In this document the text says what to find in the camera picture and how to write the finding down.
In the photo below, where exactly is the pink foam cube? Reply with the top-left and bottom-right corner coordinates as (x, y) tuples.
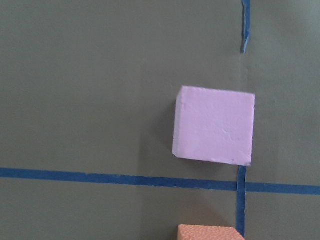
(172, 86), (256, 166)

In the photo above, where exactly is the orange foam cube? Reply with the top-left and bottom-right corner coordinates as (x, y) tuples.
(177, 224), (245, 240)

